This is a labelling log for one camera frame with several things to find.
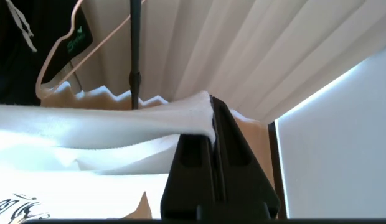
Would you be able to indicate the black clothes rack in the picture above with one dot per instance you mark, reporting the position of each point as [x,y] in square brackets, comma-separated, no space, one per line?
[135,46]

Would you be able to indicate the pink clothes hanger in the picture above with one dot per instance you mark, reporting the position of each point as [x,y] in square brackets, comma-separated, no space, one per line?
[96,46]

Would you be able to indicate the black shorts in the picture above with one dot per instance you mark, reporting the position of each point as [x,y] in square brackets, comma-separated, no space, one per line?
[12,62]

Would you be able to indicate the white printed t-shirt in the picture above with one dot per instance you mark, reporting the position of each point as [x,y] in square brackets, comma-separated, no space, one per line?
[87,130]

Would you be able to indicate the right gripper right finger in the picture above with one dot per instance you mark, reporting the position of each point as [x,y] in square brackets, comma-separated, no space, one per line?
[246,186]

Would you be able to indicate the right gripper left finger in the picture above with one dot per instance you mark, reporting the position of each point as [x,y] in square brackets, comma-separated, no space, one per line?
[186,186]

